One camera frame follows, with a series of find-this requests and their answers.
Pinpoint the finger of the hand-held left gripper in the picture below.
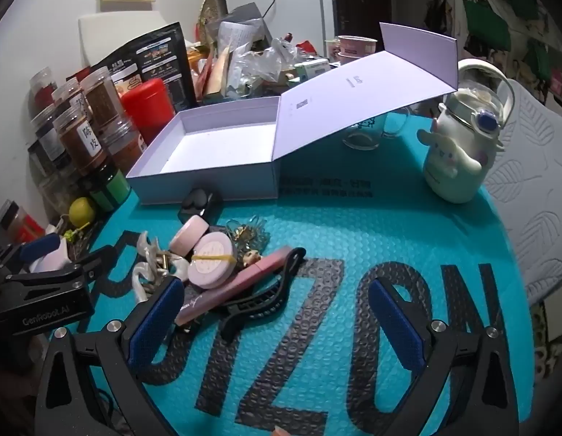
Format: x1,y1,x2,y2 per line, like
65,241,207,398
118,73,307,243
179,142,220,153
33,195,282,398
4,244,117,289
0,233,60,278

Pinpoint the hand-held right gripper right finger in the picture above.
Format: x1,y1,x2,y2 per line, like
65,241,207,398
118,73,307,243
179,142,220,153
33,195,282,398
367,278,520,436

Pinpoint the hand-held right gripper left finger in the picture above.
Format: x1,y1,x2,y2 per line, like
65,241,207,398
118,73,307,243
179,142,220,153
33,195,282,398
33,276,186,436

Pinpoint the pearl beige hair claw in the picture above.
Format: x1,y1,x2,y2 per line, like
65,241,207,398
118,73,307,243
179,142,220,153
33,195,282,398
132,231,191,303

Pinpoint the pink cosmetic tube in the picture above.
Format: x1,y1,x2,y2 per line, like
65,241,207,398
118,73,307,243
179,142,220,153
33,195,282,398
174,245,293,328

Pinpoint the pink compact with rubber band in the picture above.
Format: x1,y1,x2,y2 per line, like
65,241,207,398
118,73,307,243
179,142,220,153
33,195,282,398
187,231,239,290

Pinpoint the thick pink round case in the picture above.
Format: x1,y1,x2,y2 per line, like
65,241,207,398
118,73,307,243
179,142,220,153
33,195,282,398
169,215,210,255

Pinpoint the black hair clip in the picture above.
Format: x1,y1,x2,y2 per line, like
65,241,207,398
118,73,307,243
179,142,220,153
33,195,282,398
215,246,308,342

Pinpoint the black heart sponge case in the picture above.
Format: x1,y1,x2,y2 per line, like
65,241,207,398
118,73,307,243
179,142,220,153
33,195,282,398
180,187,224,223

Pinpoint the keychain with bear charm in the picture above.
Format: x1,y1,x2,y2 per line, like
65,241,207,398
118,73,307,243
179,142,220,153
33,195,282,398
224,218,270,266

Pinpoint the lavender cardboard box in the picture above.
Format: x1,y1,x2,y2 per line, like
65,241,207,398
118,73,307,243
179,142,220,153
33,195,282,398
126,22,459,205

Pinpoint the green plastic pick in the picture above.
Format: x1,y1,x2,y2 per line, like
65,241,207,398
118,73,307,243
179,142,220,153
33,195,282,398
64,223,90,242

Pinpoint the yellow lemon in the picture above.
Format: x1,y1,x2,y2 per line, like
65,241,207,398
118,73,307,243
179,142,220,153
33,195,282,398
69,197,98,228

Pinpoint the green jar with black lid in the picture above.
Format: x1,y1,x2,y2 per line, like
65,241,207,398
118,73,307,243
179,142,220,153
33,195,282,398
84,163,132,212

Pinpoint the group of clear spice jars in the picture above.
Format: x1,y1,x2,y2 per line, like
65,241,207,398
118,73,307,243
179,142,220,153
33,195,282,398
27,66,148,191

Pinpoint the teal bubble mailer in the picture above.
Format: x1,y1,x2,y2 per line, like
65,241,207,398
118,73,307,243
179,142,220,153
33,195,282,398
79,113,536,436

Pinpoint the red plastic canister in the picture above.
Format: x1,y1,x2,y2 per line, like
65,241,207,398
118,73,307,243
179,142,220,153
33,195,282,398
121,78,176,146

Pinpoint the white cartoon dog bottle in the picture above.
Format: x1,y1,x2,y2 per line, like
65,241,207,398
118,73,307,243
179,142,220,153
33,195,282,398
417,59,515,204

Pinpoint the clear glass mug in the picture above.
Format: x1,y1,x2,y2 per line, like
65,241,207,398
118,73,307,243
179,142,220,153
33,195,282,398
342,109,411,150

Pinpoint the red snack packet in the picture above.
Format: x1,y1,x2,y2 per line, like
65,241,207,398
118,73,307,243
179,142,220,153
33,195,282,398
190,48,218,101

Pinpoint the black food pouch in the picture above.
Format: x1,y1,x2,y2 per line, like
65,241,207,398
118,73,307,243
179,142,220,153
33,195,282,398
91,22,197,114

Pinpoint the beige paper pouch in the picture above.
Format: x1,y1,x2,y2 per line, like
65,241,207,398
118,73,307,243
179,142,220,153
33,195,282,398
204,50,229,96

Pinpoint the printed paper sheet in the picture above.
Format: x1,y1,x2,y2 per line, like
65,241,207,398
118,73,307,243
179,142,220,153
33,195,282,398
217,20,254,55

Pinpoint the clear plastic bag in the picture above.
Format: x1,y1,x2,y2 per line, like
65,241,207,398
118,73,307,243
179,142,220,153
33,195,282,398
236,39,300,82

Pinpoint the white blue medicine box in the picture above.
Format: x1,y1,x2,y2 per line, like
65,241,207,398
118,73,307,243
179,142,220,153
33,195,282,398
294,57,331,80

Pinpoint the woven straw fan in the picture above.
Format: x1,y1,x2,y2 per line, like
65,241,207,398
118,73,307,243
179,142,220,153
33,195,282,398
197,0,227,32

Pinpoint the grey paper folder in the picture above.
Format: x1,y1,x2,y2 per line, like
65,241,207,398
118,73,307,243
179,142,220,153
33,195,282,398
224,2,273,41

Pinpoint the green hanging bag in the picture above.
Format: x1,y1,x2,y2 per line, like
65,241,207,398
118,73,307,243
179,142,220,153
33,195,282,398
463,0,511,53

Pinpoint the dark hanging bag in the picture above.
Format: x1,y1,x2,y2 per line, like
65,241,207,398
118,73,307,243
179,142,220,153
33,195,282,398
424,0,454,32

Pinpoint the white refrigerator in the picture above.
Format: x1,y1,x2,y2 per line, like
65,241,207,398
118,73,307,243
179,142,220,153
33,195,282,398
224,0,334,46

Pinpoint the dark wooden door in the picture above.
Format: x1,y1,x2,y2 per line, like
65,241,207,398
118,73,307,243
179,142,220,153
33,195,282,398
331,0,393,39

